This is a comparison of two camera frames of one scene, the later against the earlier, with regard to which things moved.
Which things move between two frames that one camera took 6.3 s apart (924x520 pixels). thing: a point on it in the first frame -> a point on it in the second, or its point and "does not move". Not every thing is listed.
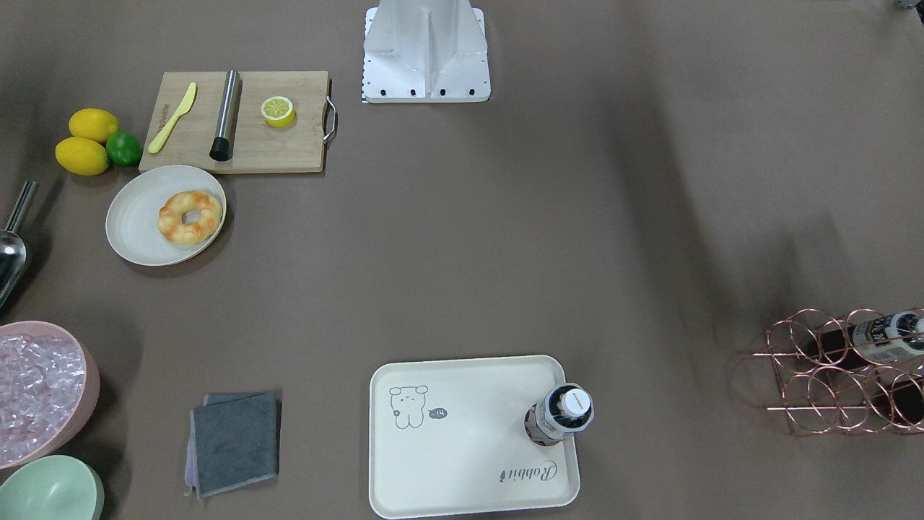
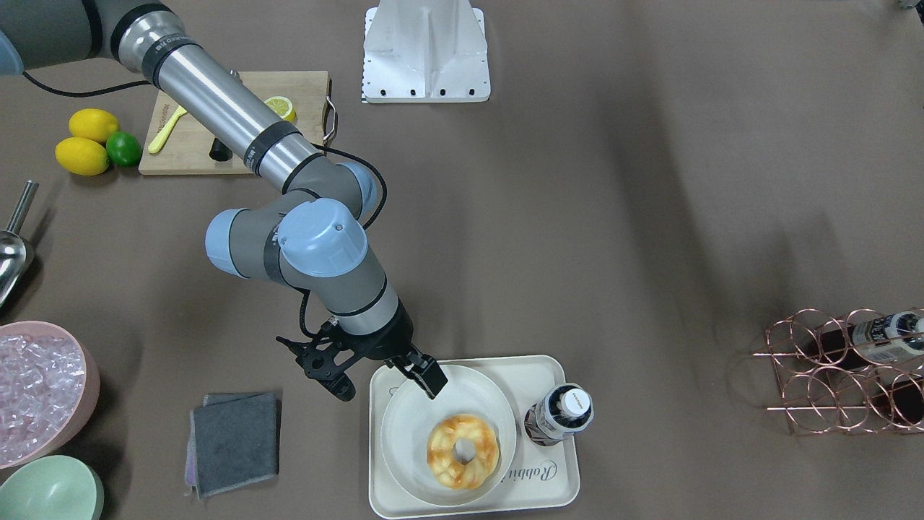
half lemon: [278, 111] does not move
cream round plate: [132, 216] -> [409, 416]
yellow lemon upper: [93, 123] does not move
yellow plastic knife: [184, 107] does not move
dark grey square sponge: [234, 438] does not move
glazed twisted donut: [170, 222] -> [445, 464]
